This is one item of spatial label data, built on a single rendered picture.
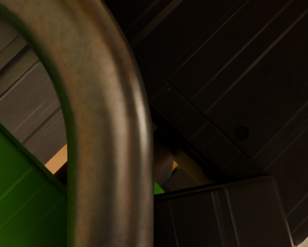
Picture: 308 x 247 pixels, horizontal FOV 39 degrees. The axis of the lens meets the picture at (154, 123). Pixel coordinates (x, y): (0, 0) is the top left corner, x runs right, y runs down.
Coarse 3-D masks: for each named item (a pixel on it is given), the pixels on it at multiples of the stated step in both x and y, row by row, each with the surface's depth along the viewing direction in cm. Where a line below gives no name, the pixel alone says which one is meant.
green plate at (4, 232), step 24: (0, 144) 17; (0, 168) 17; (24, 168) 17; (0, 192) 17; (24, 192) 17; (48, 192) 17; (0, 216) 17; (24, 216) 17; (48, 216) 17; (0, 240) 17; (24, 240) 17; (48, 240) 17
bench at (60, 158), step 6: (66, 144) 93; (60, 150) 93; (66, 150) 96; (54, 156) 93; (60, 156) 96; (66, 156) 99; (48, 162) 93; (54, 162) 96; (60, 162) 99; (48, 168) 96; (54, 168) 99
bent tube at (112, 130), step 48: (0, 0) 14; (48, 0) 14; (96, 0) 14; (48, 48) 14; (96, 48) 14; (96, 96) 14; (144, 96) 15; (96, 144) 14; (144, 144) 14; (96, 192) 14; (144, 192) 14; (96, 240) 14; (144, 240) 14
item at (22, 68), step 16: (0, 32) 19; (16, 32) 19; (0, 48) 19; (16, 48) 18; (0, 64) 18; (16, 64) 19; (32, 64) 19; (0, 80) 19; (16, 80) 19; (0, 96) 19
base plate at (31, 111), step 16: (32, 80) 60; (48, 80) 63; (16, 96) 59; (32, 96) 63; (48, 96) 66; (0, 112) 59; (16, 112) 63; (32, 112) 66; (48, 112) 70; (16, 128) 66; (32, 128) 70; (48, 128) 75; (64, 128) 80; (32, 144) 75; (48, 144) 80; (64, 144) 86; (48, 160) 86
